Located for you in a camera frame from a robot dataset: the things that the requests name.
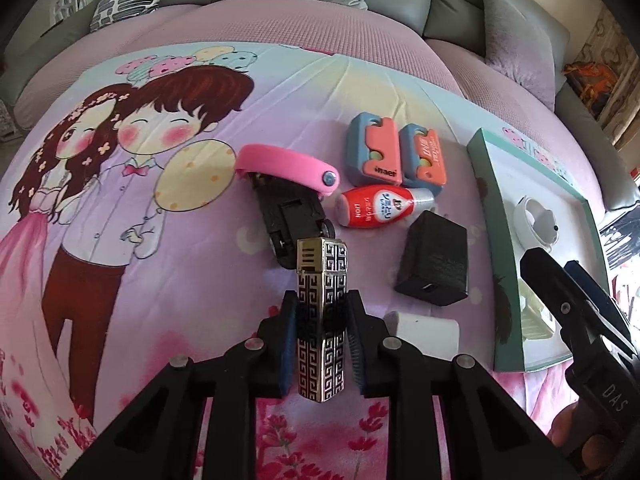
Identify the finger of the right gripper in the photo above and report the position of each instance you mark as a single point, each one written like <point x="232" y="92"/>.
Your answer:
<point x="545" y="276"/>
<point x="597" y="299"/>

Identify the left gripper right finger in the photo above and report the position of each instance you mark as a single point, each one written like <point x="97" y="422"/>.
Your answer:
<point x="445" y="410"/>

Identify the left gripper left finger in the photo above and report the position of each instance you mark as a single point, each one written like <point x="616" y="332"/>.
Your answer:
<point x="198" y="416"/>

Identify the white smart watch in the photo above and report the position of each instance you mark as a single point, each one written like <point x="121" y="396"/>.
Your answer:
<point x="535" y="225"/>

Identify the white power adapter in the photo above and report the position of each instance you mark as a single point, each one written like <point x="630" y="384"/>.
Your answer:
<point x="435" y="337"/>

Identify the black power adapter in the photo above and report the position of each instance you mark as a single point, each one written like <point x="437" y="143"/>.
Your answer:
<point x="434" y="266"/>

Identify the coral blue holder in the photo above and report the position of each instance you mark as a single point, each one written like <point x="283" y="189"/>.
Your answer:
<point x="372" y="151"/>
<point x="422" y="161"/>

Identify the gold black patterned lighter box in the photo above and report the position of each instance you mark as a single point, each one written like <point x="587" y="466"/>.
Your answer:
<point x="320" y="332"/>

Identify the red white glue bottle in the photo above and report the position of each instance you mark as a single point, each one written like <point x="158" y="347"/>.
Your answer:
<point x="373" y="206"/>

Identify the black toy car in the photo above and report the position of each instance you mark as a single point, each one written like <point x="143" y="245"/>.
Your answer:
<point x="291" y="212"/>

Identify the pink wristband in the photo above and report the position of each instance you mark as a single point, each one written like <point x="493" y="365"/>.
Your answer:
<point x="288" y="165"/>

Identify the right hand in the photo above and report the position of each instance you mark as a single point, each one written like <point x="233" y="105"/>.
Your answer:
<point x="575" y="432"/>

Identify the teal rimmed white tray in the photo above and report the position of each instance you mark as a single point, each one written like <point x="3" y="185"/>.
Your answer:
<point x="507" y="169"/>

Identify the orange decorated bag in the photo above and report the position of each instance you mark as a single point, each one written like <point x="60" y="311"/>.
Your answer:
<point x="593" y="82"/>

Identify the grey purple cushion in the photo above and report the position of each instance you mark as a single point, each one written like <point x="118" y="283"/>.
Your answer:
<point x="526" y="46"/>

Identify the grey green sofa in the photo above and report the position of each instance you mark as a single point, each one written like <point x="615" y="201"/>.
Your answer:
<point x="455" y="28"/>

